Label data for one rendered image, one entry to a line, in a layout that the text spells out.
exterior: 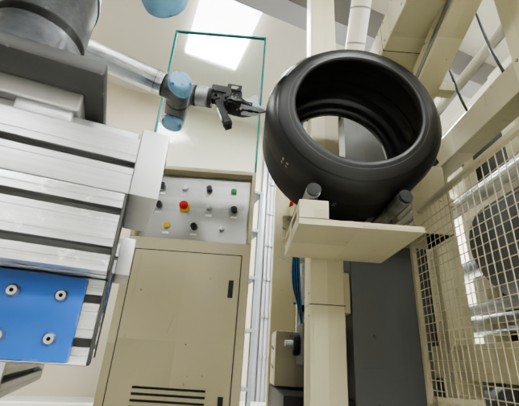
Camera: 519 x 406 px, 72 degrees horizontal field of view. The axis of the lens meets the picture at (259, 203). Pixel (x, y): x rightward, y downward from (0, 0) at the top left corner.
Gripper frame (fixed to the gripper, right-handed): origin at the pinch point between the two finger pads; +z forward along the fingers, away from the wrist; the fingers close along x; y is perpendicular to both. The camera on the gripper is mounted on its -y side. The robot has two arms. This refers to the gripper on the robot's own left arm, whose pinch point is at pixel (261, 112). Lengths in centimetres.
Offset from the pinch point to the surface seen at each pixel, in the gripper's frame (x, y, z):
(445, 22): -17, 39, 58
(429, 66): -2, 35, 60
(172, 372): 51, -91, -16
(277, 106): -11.4, -5.7, 5.6
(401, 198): -9, -29, 48
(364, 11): 42, 119, 44
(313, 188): -8.9, -31.3, 20.8
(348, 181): -10.7, -27.9, 30.8
